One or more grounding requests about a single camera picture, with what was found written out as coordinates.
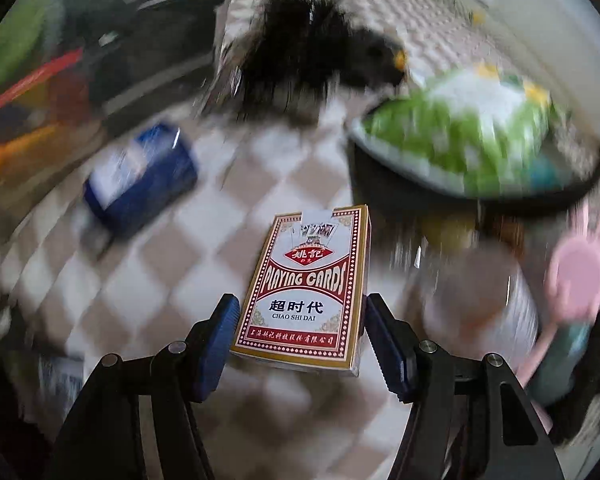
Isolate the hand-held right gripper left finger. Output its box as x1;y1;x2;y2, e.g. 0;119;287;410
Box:
55;292;241;480

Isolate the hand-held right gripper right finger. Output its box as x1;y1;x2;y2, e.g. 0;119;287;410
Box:
362;292;566;480

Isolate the red playing card box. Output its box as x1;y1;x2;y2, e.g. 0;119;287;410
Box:
230;204;372;378

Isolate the blue metal bottle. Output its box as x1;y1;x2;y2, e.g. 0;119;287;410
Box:
82;122;201;256

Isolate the clear plastic storage container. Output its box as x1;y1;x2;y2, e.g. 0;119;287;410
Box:
0;0;231;211

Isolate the clear gummy candy jar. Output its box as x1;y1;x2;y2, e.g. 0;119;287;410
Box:
420;255;541;361

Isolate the pink bunny fan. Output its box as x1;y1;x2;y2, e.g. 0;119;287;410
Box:
515;200;600;386

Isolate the green wet wipes packet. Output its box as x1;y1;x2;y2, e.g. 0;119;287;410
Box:
362;65;566;196

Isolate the black yellow toy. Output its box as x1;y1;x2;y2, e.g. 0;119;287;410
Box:
340;25;411;91

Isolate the black feather bundle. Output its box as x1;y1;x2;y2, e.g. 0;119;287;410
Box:
220;0;366;121

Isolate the black box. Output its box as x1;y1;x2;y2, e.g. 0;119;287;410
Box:
80;0;226;96

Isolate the green plush toy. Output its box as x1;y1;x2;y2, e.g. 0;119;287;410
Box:
0;0;81;101

